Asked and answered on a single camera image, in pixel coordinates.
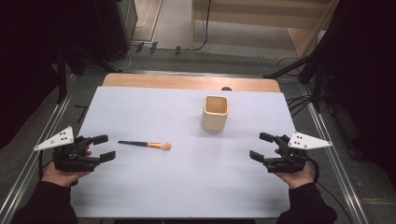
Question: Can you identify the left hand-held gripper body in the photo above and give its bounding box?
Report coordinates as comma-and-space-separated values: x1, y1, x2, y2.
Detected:
33, 125, 101, 173

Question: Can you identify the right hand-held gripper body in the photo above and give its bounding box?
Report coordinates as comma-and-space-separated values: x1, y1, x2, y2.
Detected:
263, 131, 333, 174

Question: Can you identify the makeup brush with orange ferrule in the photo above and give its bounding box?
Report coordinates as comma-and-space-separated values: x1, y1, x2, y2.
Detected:
118, 140, 173, 152

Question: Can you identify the square wooden cup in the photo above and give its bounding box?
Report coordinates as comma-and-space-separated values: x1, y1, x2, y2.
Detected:
201, 94, 230, 133

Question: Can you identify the person's right hand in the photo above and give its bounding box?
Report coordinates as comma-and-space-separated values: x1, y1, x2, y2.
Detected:
274, 161, 316, 189

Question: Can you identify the person's left hand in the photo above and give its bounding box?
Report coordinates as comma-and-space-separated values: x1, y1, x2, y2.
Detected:
41, 161, 92, 188

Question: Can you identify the black metal stand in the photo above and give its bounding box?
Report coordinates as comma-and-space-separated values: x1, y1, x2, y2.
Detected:
262, 52, 325, 114
56, 42, 123, 105

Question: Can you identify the white table mat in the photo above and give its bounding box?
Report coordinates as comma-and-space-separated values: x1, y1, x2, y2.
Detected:
70, 86, 296, 218

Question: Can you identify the black curtain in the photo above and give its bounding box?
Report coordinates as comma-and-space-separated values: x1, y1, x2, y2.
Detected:
321, 0, 396, 189
0, 0, 96, 148

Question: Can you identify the black cabinet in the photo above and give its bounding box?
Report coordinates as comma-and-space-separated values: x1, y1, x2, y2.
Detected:
92, 0, 138, 62

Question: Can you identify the left hand-held gripper cable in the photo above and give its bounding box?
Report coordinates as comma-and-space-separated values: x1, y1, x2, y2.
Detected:
37, 150, 54, 181

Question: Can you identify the hand-held gripper cable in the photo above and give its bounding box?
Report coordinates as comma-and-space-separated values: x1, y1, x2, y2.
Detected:
306, 157, 356, 224
37, 150, 54, 181

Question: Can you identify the aluminium floor rail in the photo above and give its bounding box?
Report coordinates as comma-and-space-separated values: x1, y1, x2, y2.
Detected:
0, 74, 77, 220
299, 84, 371, 224

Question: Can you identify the bundle of black cables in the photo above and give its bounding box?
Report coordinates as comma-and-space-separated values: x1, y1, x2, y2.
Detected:
286, 94, 314, 119

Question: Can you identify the right hand-held gripper cable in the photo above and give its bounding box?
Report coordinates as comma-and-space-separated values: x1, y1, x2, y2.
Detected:
306, 157, 356, 224

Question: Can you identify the looped black cable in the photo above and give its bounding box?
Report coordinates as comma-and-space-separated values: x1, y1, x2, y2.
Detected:
276, 57, 303, 72

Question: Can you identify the white floor cable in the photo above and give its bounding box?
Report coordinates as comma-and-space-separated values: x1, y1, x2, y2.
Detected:
114, 46, 138, 71

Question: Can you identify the light wooden furniture frame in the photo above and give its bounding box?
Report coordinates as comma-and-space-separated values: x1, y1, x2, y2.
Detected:
190, 0, 339, 59

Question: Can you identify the black floor cable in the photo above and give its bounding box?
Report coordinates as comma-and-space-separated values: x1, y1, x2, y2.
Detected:
193, 0, 213, 51

